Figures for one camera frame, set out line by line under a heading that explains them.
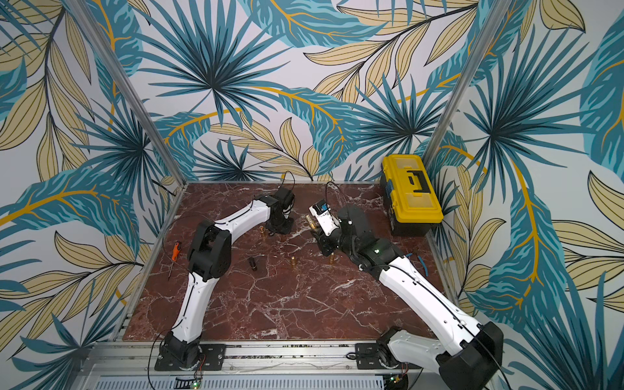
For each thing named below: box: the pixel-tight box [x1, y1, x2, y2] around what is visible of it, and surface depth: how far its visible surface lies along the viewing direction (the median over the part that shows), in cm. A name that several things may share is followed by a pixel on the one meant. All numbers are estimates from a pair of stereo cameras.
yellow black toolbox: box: [380, 154, 445, 238], surface depth 97 cm
